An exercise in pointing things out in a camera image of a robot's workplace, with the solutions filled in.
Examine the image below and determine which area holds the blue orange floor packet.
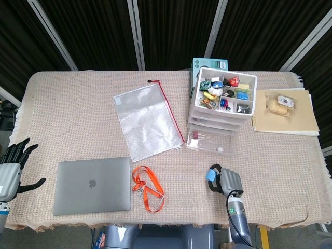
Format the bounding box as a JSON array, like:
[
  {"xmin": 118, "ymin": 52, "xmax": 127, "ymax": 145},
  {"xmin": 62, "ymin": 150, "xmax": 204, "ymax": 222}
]
[{"xmin": 94, "ymin": 230, "xmax": 107, "ymax": 248}]

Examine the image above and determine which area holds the orange lanyard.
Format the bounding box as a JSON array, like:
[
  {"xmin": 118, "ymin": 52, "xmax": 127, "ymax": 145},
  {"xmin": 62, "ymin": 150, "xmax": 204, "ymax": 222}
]
[{"xmin": 132, "ymin": 165, "xmax": 165, "ymax": 214}]

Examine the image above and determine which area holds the silver closed laptop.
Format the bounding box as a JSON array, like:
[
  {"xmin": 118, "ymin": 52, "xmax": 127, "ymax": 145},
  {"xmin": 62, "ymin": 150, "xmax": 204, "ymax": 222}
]
[{"xmin": 52, "ymin": 156, "xmax": 132, "ymax": 216}]

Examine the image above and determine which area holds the teal cardboard box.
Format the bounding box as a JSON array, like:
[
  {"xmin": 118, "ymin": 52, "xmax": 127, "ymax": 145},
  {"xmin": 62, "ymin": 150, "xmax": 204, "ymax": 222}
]
[{"xmin": 190, "ymin": 58, "xmax": 229, "ymax": 98}]

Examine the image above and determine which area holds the small clear plastic bag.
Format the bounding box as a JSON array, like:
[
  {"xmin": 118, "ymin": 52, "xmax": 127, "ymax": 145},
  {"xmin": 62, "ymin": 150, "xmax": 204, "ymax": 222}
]
[{"xmin": 187, "ymin": 134, "xmax": 211, "ymax": 150}]

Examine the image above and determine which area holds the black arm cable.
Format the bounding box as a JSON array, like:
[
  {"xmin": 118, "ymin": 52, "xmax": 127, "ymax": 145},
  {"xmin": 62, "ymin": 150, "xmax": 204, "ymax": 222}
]
[{"xmin": 225, "ymin": 190, "xmax": 245, "ymax": 234}]

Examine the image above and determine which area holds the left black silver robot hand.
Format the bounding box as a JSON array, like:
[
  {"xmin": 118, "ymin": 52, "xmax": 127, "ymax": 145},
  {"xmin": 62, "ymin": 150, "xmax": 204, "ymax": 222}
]
[{"xmin": 0, "ymin": 137, "xmax": 47, "ymax": 202}]

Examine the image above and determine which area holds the grey partition post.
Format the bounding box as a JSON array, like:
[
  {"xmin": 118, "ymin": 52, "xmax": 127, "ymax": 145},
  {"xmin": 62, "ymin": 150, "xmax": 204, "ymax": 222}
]
[
  {"xmin": 279, "ymin": 10, "xmax": 332, "ymax": 72},
  {"xmin": 0, "ymin": 86, "xmax": 22, "ymax": 107},
  {"xmin": 203, "ymin": 0, "xmax": 229, "ymax": 60},
  {"xmin": 27, "ymin": 0, "xmax": 79, "ymax": 71},
  {"xmin": 127, "ymin": 0, "xmax": 146, "ymax": 71}
]

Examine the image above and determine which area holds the grey-blue robot torso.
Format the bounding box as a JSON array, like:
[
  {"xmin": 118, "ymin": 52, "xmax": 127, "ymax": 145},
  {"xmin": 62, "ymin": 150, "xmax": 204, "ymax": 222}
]
[{"xmin": 100, "ymin": 224, "xmax": 216, "ymax": 249}]

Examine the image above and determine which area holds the white drawer organizer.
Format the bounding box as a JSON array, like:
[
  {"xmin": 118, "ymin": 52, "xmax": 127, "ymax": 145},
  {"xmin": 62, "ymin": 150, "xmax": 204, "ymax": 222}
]
[{"xmin": 187, "ymin": 66, "xmax": 258, "ymax": 130}]

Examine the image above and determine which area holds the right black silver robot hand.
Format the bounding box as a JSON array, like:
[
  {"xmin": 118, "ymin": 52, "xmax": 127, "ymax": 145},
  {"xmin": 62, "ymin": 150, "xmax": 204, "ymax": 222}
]
[{"xmin": 206, "ymin": 163, "xmax": 244, "ymax": 197}]

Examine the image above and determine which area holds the beige woven tablecloth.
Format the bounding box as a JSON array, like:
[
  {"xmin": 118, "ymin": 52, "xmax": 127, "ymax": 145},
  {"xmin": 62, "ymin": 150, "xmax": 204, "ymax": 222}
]
[{"xmin": 5, "ymin": 69, "xmax": 332, "ymax": 233}]

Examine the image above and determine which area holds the clear mesh red-zipper pouch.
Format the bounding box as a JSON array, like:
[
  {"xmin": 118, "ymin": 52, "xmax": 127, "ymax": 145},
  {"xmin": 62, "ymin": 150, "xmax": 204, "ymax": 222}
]
[{"xmin": 113, "ymin": 79, "xmax": 186, "ymax": 163}]

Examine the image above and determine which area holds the beige paper folder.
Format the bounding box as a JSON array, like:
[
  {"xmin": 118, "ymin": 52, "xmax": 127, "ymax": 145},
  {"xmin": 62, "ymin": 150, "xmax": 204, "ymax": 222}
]
[{"xmin": 251, "ymin": 88, "xmax": 321, "ymax": 137}]

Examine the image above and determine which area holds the clear plastic container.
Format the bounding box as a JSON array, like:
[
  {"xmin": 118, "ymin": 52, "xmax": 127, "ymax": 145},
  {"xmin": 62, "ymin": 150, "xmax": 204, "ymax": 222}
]
[{"xmin": 184, "ymin": 123, "xmax": 237, "ymax": 158}]

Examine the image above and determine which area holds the clear bag of snacks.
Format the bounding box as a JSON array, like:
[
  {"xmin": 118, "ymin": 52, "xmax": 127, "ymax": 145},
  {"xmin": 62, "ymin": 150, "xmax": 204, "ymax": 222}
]
[{"xmin": 264, "ymin": 92, "xmax": 298, "ymax": 118}]

